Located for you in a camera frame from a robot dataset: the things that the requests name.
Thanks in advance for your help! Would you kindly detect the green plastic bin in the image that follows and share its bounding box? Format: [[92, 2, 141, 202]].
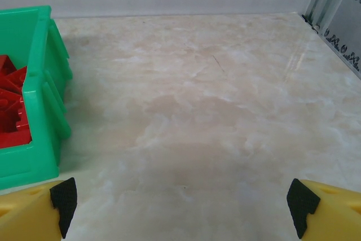
[[0, 5, 73, 190]]

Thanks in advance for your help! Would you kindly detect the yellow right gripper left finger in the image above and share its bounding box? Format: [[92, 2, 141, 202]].
[[0, 177, 77, 241]]

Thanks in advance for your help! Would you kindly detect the red lego brick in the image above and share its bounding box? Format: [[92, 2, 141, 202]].
[[15, 98, 31, 134], [0, 130, 32, 150], [0, 88, 25, 133], [5, 65, 29, 95], [0, 54, 17, 77]]

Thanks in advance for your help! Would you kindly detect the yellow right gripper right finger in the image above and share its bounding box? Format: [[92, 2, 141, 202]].
[[286, 178, 361, 241]]

